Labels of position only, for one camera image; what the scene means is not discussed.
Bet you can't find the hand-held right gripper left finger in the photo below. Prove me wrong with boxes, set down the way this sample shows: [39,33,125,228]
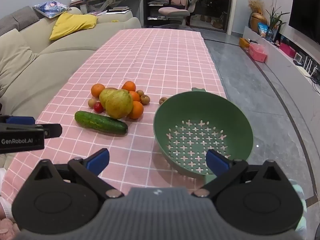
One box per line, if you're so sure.
[26,148,125,198]

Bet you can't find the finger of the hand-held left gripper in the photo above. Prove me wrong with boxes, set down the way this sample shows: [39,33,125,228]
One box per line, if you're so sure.
[0,123,62,139]
[0,114,35,124]

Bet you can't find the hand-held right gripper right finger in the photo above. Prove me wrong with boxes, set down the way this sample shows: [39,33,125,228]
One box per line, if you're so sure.
[191,149,292,198]

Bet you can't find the green cucumber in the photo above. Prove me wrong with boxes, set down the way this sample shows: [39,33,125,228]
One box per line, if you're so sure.
[74,111,128,134]

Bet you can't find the green colander bowl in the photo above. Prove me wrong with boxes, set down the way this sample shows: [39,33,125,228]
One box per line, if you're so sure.
[153,87,254,184]

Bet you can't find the yellow-green pear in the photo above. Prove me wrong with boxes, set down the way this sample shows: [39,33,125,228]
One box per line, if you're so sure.
[99,87,118,108]
[105,89,134,120]

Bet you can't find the beige pillow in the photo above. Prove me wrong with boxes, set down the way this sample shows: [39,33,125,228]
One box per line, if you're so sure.
[0,29,40,98]

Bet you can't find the beige sofa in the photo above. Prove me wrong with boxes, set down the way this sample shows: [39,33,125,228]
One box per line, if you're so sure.
[0,7,142,140]

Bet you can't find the pink fluffy cloth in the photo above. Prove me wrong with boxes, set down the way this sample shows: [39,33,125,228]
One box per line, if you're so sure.
[0,216,20,240]

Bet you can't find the grey textured cushion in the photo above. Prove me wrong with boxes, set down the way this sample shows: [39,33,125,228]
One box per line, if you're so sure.
[0,6,42,38]

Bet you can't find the yellow cushion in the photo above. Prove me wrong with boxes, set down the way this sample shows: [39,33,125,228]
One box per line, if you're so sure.
[49,12,98,41]

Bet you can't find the pink checked tablecloth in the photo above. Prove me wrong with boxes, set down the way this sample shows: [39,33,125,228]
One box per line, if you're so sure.
[1,28,227,203]

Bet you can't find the blue printed cushion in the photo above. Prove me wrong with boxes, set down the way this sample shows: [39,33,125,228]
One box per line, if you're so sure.
[33,0,72,19]

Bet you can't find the pink plastic box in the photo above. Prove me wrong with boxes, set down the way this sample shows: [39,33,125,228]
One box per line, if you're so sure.
[248,42,267,63]

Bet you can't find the white television cabinet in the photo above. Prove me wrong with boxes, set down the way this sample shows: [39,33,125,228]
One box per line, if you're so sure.
[242,26,320,100]

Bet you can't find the magenta box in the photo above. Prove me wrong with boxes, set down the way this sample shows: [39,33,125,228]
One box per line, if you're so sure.
[279,42,297,57]

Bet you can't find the white router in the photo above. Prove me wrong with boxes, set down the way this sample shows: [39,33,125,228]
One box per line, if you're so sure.
[302,57,320,77]

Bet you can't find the blue snack bag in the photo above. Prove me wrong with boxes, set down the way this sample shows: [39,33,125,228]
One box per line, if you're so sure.
[257,22,269,38]

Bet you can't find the stack of dark books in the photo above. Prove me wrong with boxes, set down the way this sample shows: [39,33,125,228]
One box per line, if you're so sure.
[107,6,132,13]

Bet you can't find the brown round vase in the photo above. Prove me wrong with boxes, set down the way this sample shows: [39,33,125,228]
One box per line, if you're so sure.
[250,12,267,33]

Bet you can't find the green potted plant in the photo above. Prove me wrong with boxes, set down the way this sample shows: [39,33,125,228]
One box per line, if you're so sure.
[266,6,290,42]

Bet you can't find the dried flower bunch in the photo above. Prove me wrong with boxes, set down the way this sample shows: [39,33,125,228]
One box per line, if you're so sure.
[248,0,264,14]

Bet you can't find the black shelf unit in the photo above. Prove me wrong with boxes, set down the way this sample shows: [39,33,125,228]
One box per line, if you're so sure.
[145,0,175,27]

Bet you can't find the black television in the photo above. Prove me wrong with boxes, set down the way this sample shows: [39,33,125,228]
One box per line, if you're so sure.
[288,0,320,48]

